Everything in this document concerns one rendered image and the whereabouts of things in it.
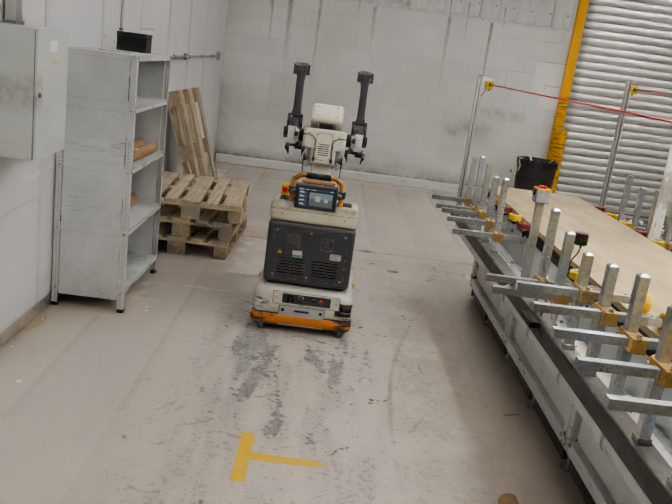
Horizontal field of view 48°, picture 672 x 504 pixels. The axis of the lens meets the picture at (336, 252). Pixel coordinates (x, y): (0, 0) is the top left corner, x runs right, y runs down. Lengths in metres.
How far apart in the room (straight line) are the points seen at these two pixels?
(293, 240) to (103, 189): 1.17
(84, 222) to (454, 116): 7.12
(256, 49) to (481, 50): 3.12
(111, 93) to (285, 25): 6.42
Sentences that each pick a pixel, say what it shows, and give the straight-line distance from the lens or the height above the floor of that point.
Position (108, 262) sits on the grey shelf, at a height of 0.32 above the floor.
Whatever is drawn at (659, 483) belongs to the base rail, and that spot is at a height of 0.70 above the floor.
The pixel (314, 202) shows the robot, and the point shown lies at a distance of 4.51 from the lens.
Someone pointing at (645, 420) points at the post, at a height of 0.78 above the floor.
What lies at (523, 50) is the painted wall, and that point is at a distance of 11.04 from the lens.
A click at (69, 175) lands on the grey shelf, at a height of 0.82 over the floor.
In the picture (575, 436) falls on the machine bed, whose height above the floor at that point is 0.19.
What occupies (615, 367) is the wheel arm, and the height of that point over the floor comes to 0.95.
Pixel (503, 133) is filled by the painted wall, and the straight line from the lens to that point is 11.04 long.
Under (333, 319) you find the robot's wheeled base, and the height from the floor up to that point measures 0.13.
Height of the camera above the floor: 1.71
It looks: 15 degrees down
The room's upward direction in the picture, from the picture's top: 8 degrees clockwise
